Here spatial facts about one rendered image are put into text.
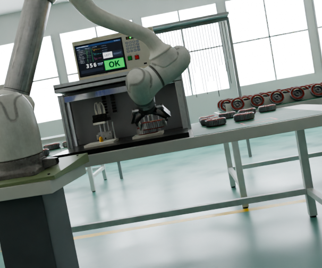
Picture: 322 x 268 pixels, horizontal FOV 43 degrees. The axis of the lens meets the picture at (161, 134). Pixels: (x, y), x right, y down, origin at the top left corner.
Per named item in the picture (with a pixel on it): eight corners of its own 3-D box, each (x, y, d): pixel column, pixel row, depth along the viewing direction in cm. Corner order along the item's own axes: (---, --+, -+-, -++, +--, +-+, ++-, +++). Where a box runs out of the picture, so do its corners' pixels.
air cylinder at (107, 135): (112, 140, 220) (111, 130, 220) (99, 142, 221) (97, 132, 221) (114, 139, 225) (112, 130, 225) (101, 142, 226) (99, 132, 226)
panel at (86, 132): (188, 125, 231) (179, 72, 229) (74, 145, 235) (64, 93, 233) (188, 125, 232) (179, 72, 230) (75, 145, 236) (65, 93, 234)
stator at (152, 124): (164, 127, 186) (163, 118, 185) (140, 131, 186) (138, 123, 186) (166, 125, 197) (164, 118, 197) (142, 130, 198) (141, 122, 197)
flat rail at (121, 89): (177, 82, 214) (176, 76, 214) (61, 103, 218) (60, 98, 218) (177, 82, 215) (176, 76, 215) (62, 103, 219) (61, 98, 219)
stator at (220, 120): (225, 124, 214) (223, 117, 214) (204, 128, 217) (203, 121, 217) (227, 123, 225) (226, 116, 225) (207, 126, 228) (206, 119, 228)
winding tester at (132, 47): (159, 65, 217) (152, 26, 215) (78, 80, 220) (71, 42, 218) (162, 70, 256) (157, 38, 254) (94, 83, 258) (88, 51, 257)
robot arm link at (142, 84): (140, 111, 165) (166, 92, 167) (133, 92, 151) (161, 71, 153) (125, 94, 169) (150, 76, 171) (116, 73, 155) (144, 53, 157)
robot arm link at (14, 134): (-3, 165, 131) (-21, 97, 128) (-7, 159, 147) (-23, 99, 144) (48, 151, 137) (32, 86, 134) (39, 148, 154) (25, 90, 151)
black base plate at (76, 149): (189, 136, 184) (188, 132, 184) (51, 161, 188) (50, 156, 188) (187, 130, 231) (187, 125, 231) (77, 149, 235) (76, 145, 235)
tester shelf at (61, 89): (181, 69, 214) (179, 61, 213) (54, 93, 218) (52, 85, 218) (181, 75, 258) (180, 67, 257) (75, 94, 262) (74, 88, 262)
